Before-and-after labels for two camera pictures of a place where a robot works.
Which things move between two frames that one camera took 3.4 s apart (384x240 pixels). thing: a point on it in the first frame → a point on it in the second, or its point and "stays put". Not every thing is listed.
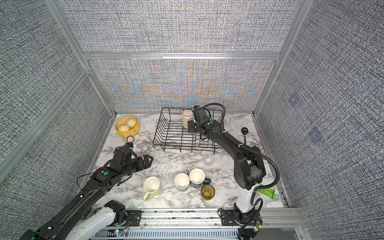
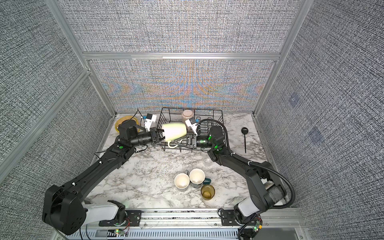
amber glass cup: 207,191 stays put
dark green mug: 197,178 stays put
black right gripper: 191,126 → 192,142
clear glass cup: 208,159 stays put
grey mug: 182,181 stays put
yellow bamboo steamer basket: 127,126 stays put
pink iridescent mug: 187,115 stays put
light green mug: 152,187 → 172,131
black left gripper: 141,165 → 154,134
